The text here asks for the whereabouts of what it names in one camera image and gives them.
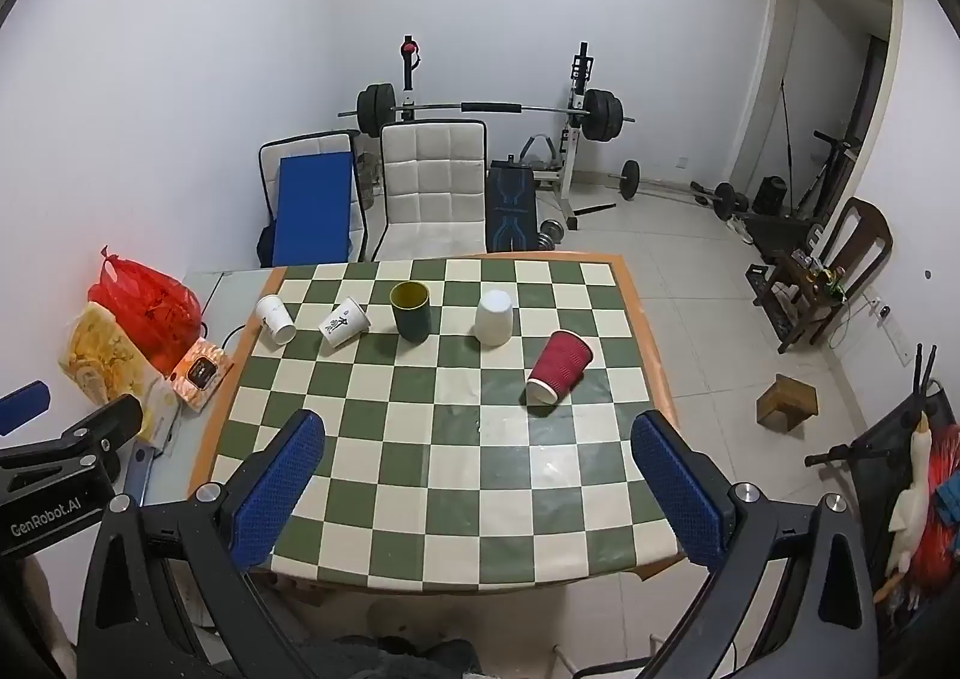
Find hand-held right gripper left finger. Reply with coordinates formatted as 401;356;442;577
75;409;329;679

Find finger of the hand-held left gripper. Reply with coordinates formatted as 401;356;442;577
0;381;52;437
58;392;145;481

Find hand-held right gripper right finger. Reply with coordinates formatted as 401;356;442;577
628;411;877;679

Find white paper cup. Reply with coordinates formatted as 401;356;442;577
256;293;298;347

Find red ribbed paper cup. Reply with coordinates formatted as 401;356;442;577
524;329;596;405

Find white cup with black print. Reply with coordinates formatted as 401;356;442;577
319;296;373;351

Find dark green cup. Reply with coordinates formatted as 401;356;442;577
389;280;431;343

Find plain white cup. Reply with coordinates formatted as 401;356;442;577
474;289;516;348

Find white carton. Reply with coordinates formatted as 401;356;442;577
137;377;185;456

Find yellow snack packet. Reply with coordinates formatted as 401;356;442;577
59;301;163;411

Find orange printed box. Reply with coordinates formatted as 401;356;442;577
166;337;236;414

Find red plastic bag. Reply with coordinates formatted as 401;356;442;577
87;245;204;374

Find small cardboard box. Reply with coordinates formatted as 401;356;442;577
755;373;821;433

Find green checkered table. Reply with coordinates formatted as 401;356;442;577
187;253;688;594

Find grey side table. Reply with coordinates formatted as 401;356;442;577
126;265;290;509

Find person's leg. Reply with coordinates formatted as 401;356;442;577
296;636;485;679

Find white bird toy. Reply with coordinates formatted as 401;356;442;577
872;412;936;606

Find red net bag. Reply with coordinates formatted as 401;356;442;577
918;422;960;587

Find blue mat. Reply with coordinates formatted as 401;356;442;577
271;151;356;267

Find short barbell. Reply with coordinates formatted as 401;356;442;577
605;158;707;204

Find dark wooden chair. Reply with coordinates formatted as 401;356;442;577
745;196;895;355

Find black weight bench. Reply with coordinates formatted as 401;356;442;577
483;157;542;253

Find white padded chair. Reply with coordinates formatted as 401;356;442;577
367;119;493;264

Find white barbell rack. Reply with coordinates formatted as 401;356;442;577
396;35;602;231

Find long barbell with black plates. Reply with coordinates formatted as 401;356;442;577
337;82;638;144

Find black cable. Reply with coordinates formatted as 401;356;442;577
200;322;250;351

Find white chair with black frame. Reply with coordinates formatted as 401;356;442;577
257;130;370;267

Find door frame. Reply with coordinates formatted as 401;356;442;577
729;0;914;200

